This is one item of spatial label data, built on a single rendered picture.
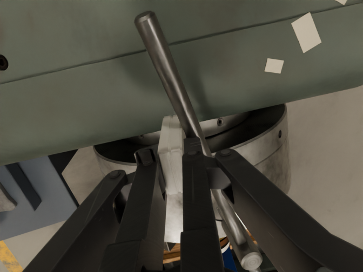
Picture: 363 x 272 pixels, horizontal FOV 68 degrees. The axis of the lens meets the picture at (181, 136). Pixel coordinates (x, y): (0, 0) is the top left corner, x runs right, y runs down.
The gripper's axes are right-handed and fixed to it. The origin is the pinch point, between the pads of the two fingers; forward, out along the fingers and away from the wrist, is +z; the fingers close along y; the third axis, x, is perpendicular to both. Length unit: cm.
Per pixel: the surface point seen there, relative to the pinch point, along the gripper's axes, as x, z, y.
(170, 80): 5.1, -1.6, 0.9
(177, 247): -52, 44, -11
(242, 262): -13.6, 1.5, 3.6
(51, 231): -101, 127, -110
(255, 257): -13.4, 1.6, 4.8
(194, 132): 1.1, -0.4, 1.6
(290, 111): -52, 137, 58
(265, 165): -10.3, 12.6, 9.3
